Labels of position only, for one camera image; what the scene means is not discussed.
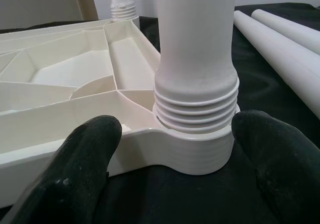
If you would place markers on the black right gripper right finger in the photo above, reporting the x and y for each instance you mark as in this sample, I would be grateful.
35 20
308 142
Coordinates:
287 179

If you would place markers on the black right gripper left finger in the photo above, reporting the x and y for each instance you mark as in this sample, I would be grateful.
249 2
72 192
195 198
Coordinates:
70 184

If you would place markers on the black cloth cover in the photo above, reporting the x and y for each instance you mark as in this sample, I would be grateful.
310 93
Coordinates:
250 83

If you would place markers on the white plastic table top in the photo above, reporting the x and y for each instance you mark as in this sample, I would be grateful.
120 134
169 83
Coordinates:
50 88

